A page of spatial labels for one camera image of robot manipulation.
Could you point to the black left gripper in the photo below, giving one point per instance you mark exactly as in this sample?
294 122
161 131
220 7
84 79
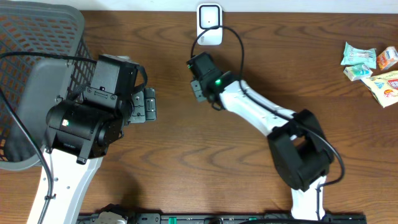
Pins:
144 112

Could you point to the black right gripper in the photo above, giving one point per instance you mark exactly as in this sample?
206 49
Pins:
194 86

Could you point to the small teal tissue pack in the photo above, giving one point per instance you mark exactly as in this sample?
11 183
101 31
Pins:
357 72

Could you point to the teal wipes pouch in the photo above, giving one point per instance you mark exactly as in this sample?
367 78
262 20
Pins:
354 56

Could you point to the yellow wet wipes pack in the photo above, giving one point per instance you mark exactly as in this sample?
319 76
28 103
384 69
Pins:
383 87

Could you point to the orange small tissue pack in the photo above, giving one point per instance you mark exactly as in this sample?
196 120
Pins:
387 58

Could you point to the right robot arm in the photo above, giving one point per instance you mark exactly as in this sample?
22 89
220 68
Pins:
296 140

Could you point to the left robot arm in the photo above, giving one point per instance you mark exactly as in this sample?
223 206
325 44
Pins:
76 139

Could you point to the white barcode scanner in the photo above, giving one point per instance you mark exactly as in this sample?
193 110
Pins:
209 15

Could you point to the grey plastic shopping basket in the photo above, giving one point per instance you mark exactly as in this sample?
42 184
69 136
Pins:
32 85

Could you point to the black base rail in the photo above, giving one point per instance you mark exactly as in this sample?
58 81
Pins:
116 214

